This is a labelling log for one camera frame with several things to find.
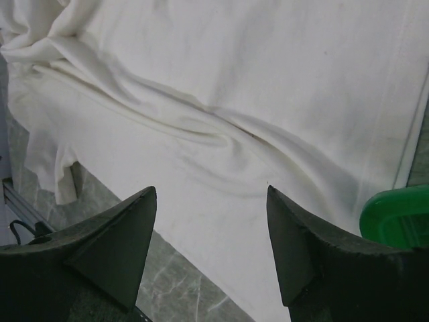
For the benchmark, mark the aluminium rail frame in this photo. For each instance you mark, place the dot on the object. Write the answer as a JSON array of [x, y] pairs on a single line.
[[22, 209]]

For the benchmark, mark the white t shirt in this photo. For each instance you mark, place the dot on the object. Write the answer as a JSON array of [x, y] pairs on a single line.
[[211, 102]]

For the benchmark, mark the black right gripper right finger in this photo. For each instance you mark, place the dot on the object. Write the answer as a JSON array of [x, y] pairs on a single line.
[[328, 274]]

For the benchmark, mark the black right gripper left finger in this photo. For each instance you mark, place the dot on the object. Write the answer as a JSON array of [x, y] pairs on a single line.
[[90, 271]]

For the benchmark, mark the green plastic tray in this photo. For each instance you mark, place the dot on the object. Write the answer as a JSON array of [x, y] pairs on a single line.
[[397, 218]]

